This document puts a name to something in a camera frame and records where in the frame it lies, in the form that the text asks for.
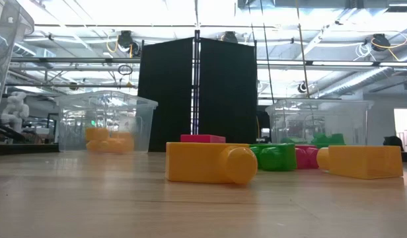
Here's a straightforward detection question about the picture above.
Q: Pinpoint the red toy block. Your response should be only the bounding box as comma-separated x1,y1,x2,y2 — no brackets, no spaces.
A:
180,134,227,144
294,144,320,170

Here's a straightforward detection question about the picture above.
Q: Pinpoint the yellow sloped toy block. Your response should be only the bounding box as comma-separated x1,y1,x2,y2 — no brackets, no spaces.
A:
165,141,258,185

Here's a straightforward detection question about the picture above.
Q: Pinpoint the black folding partition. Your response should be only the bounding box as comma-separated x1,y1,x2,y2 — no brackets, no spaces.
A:
137,30,259,152

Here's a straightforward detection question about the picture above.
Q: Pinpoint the clear plastic bin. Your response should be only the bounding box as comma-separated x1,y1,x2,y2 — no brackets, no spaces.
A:
0,0,35,128
265,98,374,149
54,89,159,153

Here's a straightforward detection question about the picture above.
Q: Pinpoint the large yellow toy block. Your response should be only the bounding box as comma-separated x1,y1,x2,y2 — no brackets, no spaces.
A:
316,144,404,180

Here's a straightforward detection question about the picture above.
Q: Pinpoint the white humanoid robot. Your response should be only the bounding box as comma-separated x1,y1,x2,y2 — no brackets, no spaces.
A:
0,91,30,134

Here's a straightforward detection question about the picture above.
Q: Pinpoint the black chair back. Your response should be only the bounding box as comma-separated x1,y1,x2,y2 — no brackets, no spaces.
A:
383,135,405,151

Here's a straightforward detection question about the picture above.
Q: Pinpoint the black hanging cable loop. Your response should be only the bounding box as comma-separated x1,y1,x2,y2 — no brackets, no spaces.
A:
117,63,133,76

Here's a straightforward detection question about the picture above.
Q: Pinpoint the silver ventilation duct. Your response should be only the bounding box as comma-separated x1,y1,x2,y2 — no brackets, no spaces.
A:
309,65,407,99

